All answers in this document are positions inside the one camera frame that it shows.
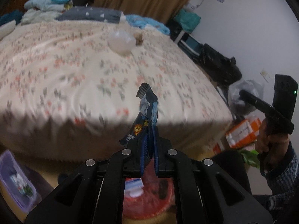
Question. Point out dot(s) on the bed with floral sheet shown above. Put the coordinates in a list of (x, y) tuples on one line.
[(70, 74)]

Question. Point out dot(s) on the dark blue snack wrapper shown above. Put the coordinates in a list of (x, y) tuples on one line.
[(144, 112)]

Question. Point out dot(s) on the clear plastic container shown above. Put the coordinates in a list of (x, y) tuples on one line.
[(121, 42)]

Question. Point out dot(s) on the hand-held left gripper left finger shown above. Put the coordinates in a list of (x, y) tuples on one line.
[(143, 154)]

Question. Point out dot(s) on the teal bag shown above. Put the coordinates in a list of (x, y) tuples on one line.
[(186, 19)]

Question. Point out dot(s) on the black wrapped bundle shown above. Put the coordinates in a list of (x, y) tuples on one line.
[(174, 29)]

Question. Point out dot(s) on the blue and white medicine box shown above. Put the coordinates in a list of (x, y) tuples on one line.
[(134, 186)]

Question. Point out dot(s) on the white frame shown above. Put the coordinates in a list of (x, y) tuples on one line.
[(181, 36)]

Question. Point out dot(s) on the white wall socket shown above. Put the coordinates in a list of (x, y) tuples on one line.
[(265, 73)]

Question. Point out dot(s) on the bin with red liner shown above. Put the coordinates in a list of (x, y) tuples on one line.
[(149, 206)]

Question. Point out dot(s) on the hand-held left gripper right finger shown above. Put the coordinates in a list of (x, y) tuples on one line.
[(157, 154)]

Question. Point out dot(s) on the white long pillow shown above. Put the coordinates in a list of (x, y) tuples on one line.
[(5, 29)]

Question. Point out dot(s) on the pale green folded blanket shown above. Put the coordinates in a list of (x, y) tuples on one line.
[(38, 15)]

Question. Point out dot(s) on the blue folded blanket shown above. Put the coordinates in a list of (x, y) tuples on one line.
[(46, 2)]

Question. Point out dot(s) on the clear plastic bag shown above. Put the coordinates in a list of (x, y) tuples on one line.
[(247, 95)]

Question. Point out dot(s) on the black garbage bag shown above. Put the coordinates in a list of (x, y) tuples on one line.
[(219, 64)]

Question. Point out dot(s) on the person's right hand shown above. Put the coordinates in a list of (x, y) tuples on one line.
[(268, 142)]

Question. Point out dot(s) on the person's right forearm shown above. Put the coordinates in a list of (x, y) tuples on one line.
[(283, 175)]

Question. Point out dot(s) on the brown crumpled paper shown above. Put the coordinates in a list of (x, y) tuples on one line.
[(139, 38)]

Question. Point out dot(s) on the dark teal cloth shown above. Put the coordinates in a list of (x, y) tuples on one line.
[(10, 17)]

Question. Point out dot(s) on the grey storage box white lid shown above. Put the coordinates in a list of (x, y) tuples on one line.
[(193, 44)]

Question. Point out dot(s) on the purple plastic box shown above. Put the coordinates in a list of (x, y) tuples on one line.
[(16, 184)]

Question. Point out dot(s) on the orange and white box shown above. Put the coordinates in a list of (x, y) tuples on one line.
[(245, 133)]

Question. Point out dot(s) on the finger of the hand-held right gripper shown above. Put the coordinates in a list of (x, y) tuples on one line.
[(254, 101)]

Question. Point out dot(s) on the light blue blanket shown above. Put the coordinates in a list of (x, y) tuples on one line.
[(149, 23)]

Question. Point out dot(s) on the grey triangle print pillow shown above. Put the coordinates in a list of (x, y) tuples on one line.
[(93, 14)]

